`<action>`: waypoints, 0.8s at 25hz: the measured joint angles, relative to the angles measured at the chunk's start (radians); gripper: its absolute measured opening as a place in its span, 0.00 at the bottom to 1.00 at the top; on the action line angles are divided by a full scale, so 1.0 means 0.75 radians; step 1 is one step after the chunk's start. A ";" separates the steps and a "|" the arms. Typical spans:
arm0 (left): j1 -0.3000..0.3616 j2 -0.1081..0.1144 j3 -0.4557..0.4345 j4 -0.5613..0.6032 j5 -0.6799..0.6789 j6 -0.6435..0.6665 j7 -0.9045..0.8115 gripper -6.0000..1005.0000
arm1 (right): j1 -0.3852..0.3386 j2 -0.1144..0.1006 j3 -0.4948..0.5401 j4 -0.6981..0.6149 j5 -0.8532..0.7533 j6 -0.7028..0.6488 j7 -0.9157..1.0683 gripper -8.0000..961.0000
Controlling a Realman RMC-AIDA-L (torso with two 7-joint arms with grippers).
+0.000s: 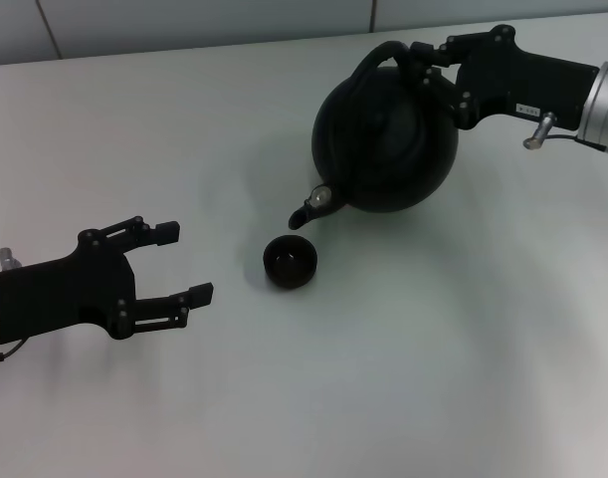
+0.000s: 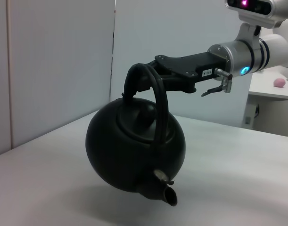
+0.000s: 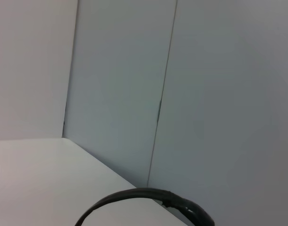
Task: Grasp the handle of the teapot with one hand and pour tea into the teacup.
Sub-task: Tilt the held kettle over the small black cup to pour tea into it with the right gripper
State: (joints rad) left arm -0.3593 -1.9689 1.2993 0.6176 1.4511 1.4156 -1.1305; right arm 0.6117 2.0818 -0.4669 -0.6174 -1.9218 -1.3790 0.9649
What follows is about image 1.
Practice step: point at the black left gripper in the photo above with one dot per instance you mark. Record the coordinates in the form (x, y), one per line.
(60, 294)

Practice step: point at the small black teacup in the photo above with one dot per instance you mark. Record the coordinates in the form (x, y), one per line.
(289, 264)

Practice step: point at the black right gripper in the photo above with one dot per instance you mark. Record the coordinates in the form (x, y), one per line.
(532, 82)

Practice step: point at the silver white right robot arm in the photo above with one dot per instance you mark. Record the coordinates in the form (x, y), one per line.
(604, 104)

